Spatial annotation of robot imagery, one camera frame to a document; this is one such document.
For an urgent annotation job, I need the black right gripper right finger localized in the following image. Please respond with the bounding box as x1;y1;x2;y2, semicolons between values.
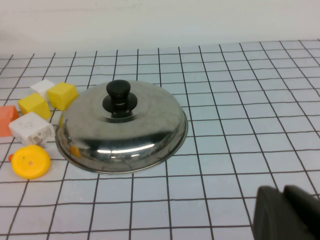
283;185;320;240

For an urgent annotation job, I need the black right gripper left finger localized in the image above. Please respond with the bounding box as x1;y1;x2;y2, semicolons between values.
252;185;291;240

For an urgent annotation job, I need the stainless steel pot lid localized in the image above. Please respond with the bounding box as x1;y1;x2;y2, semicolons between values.
55;79;189;175

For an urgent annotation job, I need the white black-grid tablecloth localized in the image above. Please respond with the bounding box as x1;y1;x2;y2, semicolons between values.
0;39;320;240

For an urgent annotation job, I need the yellow foam cube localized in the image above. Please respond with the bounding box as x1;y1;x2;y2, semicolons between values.
17;92;52;120
46;82;80;111

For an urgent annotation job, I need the yellow rubber duck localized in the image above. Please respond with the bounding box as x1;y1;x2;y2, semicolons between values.
8;144;52;180

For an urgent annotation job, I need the white plug charger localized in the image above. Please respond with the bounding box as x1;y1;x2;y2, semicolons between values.
8;111;56;147

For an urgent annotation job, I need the small white foam cube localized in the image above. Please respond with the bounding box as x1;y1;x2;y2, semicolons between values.
30;79;56;103

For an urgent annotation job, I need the orange foam block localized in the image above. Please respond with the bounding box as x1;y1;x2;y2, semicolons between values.
0;105;20;137

